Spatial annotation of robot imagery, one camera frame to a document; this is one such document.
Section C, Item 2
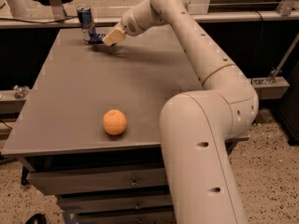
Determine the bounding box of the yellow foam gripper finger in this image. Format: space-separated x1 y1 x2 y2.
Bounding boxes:
103 27 126 46

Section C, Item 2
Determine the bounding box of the dark blue rxbar wrapper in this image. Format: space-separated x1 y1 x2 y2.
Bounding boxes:
88 34 106 45

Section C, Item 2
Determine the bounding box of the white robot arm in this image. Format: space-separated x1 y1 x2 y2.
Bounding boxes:
104 0 259 224

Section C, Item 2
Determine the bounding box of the blue silver redbull can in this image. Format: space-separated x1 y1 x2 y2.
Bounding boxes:
77 5 97 44

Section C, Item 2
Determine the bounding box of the orange fruit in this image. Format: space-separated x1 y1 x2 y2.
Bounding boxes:
103 109 127 135

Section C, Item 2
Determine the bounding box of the grey drawer cabinet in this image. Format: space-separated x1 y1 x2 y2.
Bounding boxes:
1 23 249 224

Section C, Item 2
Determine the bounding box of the crumpled clear plastic piece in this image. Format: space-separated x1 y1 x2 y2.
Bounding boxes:
13 85 30 99

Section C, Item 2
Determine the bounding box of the metal railing bar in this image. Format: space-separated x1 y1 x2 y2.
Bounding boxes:
0 11 281 29

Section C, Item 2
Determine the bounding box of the top grey drawer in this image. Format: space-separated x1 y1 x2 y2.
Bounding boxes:
27 165 166 195

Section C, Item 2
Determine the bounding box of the grey drawer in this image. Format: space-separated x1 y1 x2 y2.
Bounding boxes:
58 193 172 214
27 165 166 195
76 206 174 224

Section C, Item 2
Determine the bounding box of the middle grey drawer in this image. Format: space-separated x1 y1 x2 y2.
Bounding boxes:
58 193 172 214

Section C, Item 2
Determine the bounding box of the grey metal ledge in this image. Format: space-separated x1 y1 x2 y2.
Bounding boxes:
252 77 290 100

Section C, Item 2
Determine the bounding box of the bottom grey drawer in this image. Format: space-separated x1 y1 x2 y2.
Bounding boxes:
76 206 174 224

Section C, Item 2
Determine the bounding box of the black cable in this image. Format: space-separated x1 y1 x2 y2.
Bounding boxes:
0 15 78 25

